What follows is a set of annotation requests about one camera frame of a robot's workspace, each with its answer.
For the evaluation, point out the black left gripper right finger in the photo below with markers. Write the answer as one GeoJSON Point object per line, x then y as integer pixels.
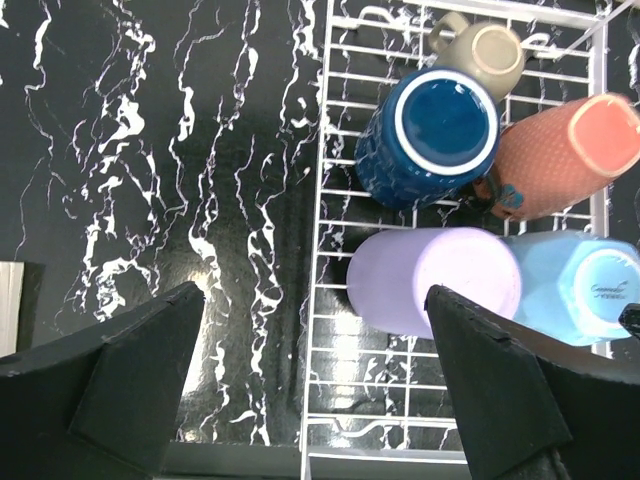
{"type": "Point", "coordinates": [528, 406]}

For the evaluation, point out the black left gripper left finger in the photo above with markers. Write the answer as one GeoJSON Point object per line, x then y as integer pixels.
{"type": "Point", "coordinates": [100, 403]}

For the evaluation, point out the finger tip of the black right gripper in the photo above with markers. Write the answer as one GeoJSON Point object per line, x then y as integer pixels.
{"type": "Point", "coordinates": [629, 319]}

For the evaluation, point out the light blue ceramic mug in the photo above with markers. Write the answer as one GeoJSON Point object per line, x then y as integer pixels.
{"type": "Point", "coordinates": [575, 285]}

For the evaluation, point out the salmon pink floral mug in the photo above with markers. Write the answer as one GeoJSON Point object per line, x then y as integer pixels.
{"type": "Point", "coordinates": [559, 157]}

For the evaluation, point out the white book edge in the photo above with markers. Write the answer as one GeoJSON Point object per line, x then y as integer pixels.
{"type": "Point", "coordinates": [11, 282]}

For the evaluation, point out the lavender plastic cup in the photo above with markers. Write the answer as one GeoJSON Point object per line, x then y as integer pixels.
{"type": "Point", "coordinates": [391, 272]}

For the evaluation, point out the dark blue ceramic mug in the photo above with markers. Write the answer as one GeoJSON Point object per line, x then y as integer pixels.
{"type": "Point", "coordinates": [436, 132]}

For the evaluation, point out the beige ceramic mug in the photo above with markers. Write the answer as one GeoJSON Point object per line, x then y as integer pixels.
{"type": "Point", "coordinates": [488, 52]}

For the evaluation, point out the white wire dish rack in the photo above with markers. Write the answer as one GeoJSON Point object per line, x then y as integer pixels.
{"type": "Point", "coordinates": [374, 405]}

